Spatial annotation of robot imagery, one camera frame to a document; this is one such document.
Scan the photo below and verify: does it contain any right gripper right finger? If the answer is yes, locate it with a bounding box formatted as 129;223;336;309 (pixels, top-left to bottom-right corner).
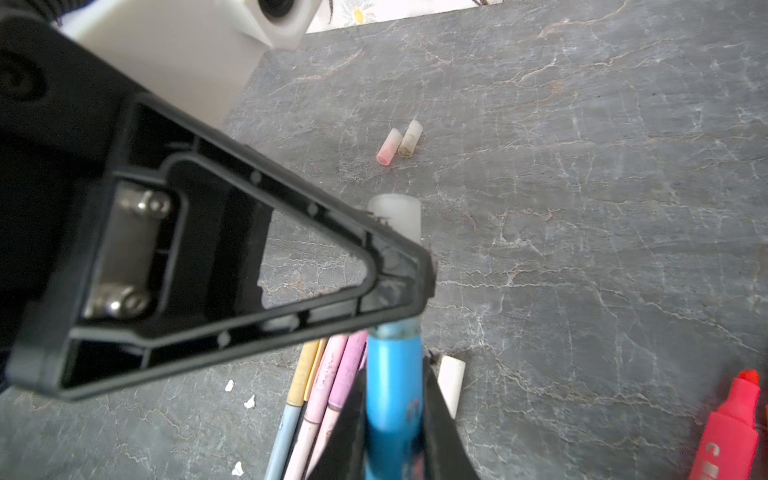
421;357;479;480

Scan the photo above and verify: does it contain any light blue highlighter pen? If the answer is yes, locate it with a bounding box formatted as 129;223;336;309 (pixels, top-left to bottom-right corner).
365;318;424;479

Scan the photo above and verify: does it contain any pink highlighter pen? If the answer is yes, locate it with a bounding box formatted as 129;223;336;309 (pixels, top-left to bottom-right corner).
688;370;761;480

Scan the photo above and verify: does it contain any light pink pastel pen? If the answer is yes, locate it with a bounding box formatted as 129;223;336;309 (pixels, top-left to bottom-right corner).
284;334;348;480

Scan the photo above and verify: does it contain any black marker white cap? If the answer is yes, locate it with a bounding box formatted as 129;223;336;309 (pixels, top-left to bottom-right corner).
437;355;466;420

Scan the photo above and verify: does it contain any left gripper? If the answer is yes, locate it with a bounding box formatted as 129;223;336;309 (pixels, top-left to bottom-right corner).
1;11;144;384

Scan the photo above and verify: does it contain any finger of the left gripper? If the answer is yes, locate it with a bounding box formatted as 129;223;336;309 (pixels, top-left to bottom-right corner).
9;94;435;400

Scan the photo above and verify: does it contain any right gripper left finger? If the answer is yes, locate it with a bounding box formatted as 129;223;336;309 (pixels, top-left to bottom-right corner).
307;367;367;479

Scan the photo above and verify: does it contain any translucent pink pen cap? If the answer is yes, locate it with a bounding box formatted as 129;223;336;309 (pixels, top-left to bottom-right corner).
376;128;403;166

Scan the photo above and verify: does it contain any purple capped pastel pen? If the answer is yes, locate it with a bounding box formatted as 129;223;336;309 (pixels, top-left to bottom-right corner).
307;330;368;474

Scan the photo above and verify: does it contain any yellow capped blue pen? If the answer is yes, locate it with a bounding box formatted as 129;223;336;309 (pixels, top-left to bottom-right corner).
264;339;327;480

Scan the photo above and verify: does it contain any translucent orange pen cap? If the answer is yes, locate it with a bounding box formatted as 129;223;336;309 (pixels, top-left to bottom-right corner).
398;120;423;158

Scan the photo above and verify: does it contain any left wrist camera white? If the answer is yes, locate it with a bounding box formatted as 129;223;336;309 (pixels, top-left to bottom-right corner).
61;0;320;128

